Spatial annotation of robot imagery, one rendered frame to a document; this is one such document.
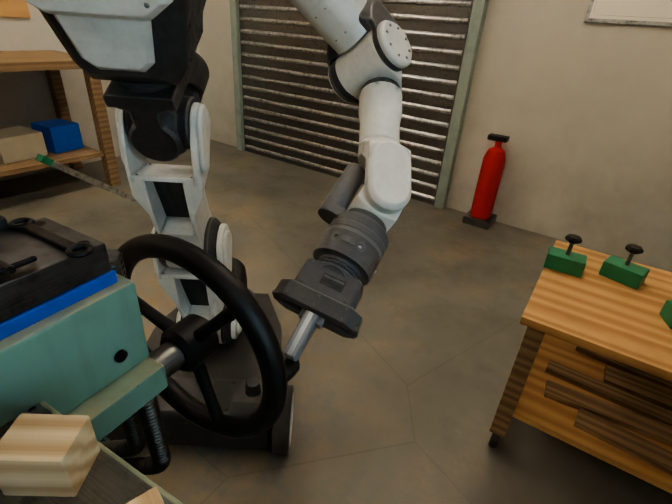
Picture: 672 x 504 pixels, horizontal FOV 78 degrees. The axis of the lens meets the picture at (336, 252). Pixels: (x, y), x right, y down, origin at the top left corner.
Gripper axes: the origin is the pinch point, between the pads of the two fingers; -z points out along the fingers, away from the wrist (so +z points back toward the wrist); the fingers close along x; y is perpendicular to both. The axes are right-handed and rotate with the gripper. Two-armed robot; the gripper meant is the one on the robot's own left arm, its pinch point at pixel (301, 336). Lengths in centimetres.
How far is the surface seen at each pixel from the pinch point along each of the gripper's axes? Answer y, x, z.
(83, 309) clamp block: 20.2, 12.1, -10.9
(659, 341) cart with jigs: -50, -69, 52
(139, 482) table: 20.4, 0.0, -18.3
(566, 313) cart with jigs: -54, -48, 51
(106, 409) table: 13.8, 8.6, -16.6
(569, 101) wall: -120, -43, 224
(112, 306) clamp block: 18.3, 11.6, -9.5
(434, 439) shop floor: -97, -34, 13
